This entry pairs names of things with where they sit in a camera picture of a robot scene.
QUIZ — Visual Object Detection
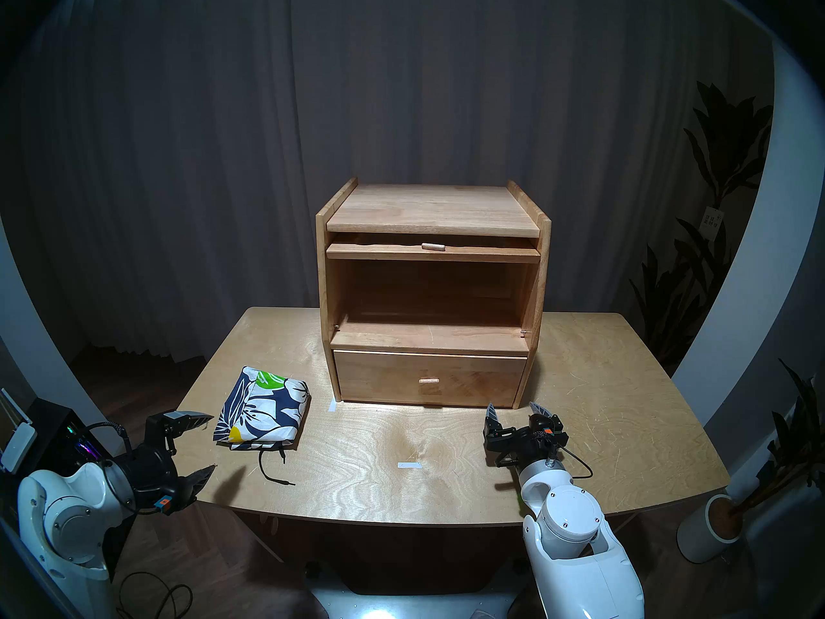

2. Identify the white round plant pot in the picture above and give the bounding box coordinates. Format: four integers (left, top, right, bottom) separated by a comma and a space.
677, 493, 743, 564

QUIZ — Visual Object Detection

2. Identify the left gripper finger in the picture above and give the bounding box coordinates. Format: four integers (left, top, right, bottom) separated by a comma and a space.
173, 464, 217, 510
164, 410, 215, 435

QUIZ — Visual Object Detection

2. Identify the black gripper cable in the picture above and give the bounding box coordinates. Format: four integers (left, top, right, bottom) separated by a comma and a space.
553, 445, 594, 480
86, 420, 139, 514

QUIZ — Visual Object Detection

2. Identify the tall dark leafy plant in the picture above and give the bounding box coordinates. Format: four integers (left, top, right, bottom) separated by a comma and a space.
628, 81, 774, 373

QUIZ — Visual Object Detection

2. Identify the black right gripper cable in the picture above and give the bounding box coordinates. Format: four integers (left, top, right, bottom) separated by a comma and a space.
553, 445, 594, 480

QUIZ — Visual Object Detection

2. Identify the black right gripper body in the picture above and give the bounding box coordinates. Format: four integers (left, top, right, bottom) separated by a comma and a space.
483, 415, 569, 468

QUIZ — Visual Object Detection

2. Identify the white curved arch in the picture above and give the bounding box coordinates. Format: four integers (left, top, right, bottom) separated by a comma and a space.
0, 215, 120, 451
670, 37, 825, 431

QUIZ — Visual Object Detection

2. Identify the leafy plant in white pot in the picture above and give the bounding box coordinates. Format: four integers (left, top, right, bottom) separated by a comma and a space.
732, 359, 825, 515

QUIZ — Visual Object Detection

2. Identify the grey pleated curtain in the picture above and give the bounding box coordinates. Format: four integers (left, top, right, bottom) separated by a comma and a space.
0, 0, 774, 360

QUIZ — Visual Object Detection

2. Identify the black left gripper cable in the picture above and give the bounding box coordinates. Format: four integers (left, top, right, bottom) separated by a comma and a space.
86, 420, 139, 514

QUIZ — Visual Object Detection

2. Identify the black computer tower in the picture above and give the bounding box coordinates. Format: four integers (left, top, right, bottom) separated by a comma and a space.
0, 397, 123, 496

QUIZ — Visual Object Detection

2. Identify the wooden drawer with knob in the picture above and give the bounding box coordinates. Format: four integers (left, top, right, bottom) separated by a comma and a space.
333, 349, 528, 408

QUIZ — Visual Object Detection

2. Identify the black floor cable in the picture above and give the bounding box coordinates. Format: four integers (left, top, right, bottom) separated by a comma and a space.
113, 571, 194, 619

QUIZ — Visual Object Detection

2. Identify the white flat device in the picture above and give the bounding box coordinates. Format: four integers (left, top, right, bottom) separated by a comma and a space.
0, 388, 37, 475

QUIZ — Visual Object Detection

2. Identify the white robot body shell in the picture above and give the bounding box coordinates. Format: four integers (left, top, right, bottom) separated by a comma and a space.
308, 582, 516, 619

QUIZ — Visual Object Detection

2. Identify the wooden cabinet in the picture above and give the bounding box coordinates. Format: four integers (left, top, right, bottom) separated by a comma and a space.
315, 177, 552, 409

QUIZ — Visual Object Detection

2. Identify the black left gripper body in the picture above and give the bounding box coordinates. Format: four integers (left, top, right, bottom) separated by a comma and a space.
122, 415, 181, 514

